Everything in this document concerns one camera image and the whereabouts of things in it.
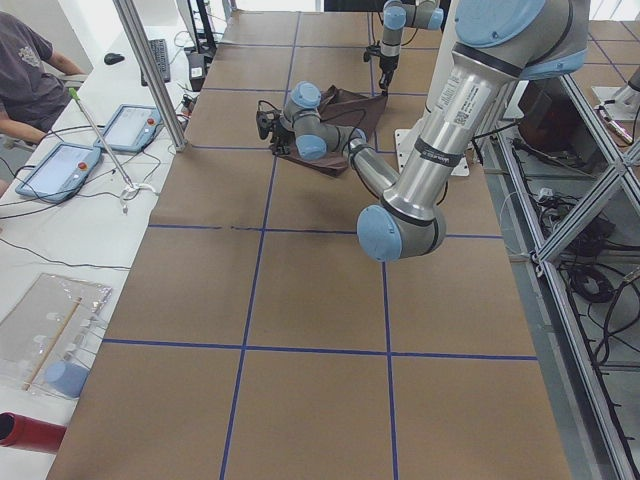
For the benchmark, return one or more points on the brown t-shirt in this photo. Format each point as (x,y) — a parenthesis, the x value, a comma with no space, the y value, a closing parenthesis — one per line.
(345,108)

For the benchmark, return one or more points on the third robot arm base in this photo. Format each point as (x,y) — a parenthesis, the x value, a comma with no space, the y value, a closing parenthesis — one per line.
(625,90)

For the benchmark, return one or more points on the black box white label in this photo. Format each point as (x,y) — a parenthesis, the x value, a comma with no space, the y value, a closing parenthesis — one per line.
(197,70)

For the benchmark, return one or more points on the far blue teach pendant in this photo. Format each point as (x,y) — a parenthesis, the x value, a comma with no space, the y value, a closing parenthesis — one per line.
(131,128)

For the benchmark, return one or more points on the blue teach pendant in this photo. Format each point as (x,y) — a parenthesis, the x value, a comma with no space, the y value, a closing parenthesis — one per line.
(131,128)
(61,173)

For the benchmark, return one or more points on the black keyboard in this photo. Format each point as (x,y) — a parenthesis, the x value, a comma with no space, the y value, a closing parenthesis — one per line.
(159,51)

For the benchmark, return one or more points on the black computer mouse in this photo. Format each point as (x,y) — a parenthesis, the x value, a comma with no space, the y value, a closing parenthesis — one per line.
(112,58)

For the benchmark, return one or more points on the silver rod green tip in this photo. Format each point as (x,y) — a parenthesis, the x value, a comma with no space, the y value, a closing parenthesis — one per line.
(131,188)

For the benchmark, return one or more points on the near blue teach pendant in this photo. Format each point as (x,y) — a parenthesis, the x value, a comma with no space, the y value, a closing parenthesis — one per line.
(61,173)

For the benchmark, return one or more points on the person in grey shirt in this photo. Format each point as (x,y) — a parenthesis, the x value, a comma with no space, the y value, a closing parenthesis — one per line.
(31,98)

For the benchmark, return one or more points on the wooden stick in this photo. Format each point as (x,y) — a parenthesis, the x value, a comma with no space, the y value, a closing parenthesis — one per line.
(28,383)

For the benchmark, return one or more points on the clear plastic bag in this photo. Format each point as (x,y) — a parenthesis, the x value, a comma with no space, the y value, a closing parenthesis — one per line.
(29,326)

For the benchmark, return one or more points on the light blue cup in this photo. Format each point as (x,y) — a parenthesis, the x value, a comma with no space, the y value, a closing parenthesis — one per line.
(67,378)

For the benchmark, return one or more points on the red cylinder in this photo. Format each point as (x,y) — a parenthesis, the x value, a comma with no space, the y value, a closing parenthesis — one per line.
(26,433)

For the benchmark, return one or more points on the white camera pedestal column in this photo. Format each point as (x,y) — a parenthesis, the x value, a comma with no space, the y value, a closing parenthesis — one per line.
(431,120)

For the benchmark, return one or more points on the aluminium frame post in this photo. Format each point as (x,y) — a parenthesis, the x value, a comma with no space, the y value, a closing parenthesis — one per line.
(135,33)

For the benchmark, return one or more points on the aluminium side frame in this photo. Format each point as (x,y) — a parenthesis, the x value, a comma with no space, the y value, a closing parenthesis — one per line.
(562,157)

